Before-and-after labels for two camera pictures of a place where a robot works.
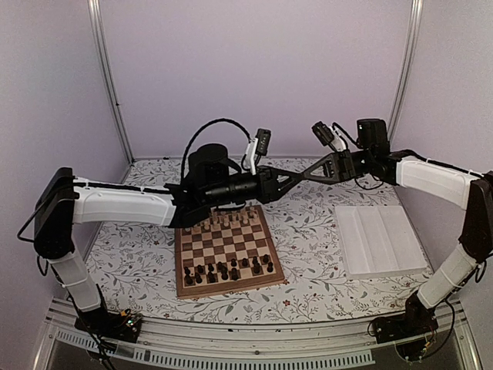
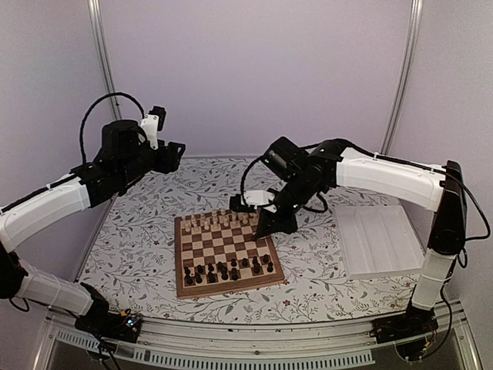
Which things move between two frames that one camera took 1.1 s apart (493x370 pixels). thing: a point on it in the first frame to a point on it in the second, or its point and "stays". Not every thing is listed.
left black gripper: x=266 y=184 to x=169 y=159
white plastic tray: x=377 y=240 stays
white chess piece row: x=226 y=218 stays
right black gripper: x=321 y=179 to x=273 y=224
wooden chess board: x=233 y=250 stays
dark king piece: x=234 y=274 stays
